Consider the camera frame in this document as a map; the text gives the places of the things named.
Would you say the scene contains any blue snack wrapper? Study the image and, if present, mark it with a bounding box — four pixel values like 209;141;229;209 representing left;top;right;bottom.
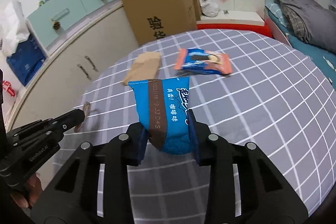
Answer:
128;77;191;155

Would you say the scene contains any red storage box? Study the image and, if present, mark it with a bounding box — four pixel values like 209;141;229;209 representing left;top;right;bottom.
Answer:
197;23;273;38

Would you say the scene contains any white red plastic bag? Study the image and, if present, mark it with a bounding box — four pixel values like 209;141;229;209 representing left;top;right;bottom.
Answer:
0;0;31;125

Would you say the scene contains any blue orange cookie wrapper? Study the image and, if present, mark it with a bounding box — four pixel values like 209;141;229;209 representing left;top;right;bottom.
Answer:
174;48;232;75

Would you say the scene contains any white low cabinet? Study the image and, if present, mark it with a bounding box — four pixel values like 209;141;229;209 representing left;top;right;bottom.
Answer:
6;0;138;130

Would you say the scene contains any grey checked bed sheet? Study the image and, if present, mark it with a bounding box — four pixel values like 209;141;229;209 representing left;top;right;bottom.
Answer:
52;28;333;219

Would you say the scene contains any grey folded blanket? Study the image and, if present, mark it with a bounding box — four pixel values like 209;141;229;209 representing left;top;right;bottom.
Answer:
277;0;335;53

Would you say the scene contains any brown paper scrap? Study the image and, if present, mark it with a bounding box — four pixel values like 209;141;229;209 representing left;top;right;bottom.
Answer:
122;52;161;86

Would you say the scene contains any brown cardboard box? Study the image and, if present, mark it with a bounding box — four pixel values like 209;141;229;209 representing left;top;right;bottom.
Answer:
121;0;197;46

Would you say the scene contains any person's hand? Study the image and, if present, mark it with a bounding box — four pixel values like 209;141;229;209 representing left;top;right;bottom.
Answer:
11;173;43;209

